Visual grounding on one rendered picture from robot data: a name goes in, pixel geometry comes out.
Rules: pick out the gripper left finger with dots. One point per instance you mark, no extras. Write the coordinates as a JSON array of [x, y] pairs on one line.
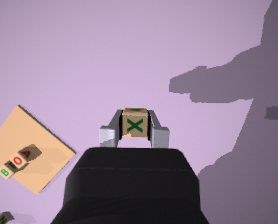
[[110, 135]]

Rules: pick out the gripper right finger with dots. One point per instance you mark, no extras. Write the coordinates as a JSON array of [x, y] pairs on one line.
[[157, 135]]

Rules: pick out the peach flat mat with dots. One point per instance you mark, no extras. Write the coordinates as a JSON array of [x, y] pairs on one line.
[[51, 154]]

